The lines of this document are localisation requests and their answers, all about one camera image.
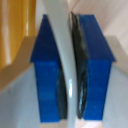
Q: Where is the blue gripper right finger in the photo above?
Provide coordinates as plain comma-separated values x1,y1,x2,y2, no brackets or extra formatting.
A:
68,11,117,122

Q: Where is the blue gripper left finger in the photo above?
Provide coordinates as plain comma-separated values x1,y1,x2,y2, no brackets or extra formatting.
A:
30,13,68,123

